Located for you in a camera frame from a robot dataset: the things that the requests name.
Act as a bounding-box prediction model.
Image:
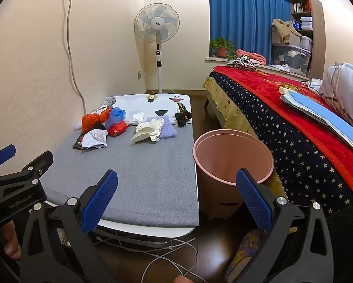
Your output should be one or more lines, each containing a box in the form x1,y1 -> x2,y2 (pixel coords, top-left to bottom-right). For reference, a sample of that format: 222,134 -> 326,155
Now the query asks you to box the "white standing fan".
134,3 -> 181,95

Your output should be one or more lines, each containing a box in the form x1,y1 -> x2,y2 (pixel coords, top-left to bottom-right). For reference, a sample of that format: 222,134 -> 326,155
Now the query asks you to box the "purple foam net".
147,116 -> 177,140

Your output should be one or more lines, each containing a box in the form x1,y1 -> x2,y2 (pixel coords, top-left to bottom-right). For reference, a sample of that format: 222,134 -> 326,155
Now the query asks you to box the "large clear storage box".
271,44 -> 313,77

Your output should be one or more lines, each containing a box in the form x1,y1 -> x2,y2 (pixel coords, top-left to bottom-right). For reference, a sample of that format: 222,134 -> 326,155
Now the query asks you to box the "red plastic bag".
107,121 -> 129,137

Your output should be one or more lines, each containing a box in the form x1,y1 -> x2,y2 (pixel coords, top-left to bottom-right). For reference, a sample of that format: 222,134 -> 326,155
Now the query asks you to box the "white printed low table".
43,94 -> 200,250

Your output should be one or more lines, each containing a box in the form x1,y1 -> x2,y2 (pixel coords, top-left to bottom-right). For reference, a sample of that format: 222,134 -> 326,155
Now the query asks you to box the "black cloth piece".
175,110 -> 193,127

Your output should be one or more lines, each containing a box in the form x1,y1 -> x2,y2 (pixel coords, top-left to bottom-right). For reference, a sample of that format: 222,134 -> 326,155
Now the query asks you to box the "white floor cable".
94,233 -> 209,283

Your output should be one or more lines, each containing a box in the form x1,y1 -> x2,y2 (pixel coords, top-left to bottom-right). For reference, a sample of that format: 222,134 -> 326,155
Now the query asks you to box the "colourful slipper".
225,228 -> 267,283

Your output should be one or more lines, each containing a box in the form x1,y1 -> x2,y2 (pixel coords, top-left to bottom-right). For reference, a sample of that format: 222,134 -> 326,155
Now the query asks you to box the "wooden bookshelf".
290,0 -> 326,80

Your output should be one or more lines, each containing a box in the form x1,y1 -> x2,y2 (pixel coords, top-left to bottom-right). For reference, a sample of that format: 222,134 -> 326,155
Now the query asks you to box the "blue folded mat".
279,88 -> 353,160

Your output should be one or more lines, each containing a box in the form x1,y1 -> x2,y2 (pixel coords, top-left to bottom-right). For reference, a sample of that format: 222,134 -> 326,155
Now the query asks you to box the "orange plastic bag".
81,108 -> 112,133

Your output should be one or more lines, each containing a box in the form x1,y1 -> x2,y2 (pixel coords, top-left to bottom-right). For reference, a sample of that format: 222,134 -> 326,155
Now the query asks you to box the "blue plastic bag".
105,106 -> 127,130

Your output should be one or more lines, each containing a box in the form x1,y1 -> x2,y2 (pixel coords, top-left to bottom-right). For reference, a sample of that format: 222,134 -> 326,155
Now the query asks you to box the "yellow bed skirt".
202,77 -> 286,198

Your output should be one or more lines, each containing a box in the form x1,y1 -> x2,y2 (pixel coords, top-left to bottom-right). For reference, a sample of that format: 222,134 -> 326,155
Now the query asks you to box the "person's left hand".
1,220 -> 20,255

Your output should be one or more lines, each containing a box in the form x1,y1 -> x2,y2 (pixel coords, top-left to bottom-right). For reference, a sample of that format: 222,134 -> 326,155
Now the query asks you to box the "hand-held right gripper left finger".
20,169 -> 119,283

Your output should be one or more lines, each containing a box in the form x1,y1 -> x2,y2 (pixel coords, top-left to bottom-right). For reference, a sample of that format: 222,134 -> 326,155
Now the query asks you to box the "pink folded cloth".
236,49 -> 267,65

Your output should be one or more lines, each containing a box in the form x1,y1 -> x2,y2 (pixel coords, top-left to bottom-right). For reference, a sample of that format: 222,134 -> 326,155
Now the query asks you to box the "person's black trouser leg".
324,205 -> 353,283

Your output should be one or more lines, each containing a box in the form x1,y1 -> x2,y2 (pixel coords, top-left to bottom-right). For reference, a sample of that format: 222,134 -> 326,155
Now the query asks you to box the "black white striped cloth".
226,55 -> 257,71

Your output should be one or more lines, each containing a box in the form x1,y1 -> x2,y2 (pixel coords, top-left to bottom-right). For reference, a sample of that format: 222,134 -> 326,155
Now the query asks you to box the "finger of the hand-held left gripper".
0,144 -> 17,179
0,150 -> 54,187

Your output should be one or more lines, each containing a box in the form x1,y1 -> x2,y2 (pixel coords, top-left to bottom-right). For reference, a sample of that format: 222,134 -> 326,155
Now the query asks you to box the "pink plastic bin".
192,130 -> 275,219

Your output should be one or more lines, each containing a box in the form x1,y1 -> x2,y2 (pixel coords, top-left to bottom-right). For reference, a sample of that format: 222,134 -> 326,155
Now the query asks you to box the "white crumpled tissue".
126,112 -> 147,126

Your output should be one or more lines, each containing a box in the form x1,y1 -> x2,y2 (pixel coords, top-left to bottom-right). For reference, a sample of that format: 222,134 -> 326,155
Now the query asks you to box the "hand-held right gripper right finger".
232,168 -> 333,283

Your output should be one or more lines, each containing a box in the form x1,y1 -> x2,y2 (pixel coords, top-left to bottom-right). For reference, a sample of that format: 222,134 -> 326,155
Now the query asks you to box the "grey wall cable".
63,0 -> 87,115

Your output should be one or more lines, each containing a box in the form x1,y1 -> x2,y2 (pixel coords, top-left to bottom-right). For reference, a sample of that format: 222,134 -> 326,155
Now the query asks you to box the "blue curtain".
208,0 -> 292,58

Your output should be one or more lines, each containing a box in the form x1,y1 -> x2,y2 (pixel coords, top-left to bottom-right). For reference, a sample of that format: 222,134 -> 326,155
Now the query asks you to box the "bed with red blanket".
209,71 -> 353,216

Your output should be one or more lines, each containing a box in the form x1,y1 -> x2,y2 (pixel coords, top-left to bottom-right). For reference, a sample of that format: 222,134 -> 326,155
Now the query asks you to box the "beige jacket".
272,18 -> 302,45

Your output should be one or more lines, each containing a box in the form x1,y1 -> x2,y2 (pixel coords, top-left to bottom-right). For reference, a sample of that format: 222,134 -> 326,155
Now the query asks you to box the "white crumpled paper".
81,129 -> 109,149

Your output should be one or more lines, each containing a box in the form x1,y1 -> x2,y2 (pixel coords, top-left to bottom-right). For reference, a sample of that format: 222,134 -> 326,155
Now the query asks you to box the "cream crumpled cloth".
131,118 -> 165,143

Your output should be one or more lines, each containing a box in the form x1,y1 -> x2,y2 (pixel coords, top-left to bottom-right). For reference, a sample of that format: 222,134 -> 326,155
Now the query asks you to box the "blue striped white cloth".
308,78 -> 324,93

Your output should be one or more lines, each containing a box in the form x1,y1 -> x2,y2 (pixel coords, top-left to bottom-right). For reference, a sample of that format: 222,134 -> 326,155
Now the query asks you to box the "black red wrapper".
72,133 -> 85,149

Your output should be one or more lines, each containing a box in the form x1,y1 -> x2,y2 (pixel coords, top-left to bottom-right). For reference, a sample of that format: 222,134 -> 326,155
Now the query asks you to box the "white window sill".
205,57 -> 310,80

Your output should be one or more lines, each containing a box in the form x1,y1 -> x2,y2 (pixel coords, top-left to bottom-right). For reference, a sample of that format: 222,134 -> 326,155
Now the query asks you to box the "green potted plant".
210,37 -> 236,59

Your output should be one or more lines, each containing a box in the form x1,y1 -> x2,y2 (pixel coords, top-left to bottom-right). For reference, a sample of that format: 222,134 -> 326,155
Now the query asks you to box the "row of books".
293,1 -> 311,14

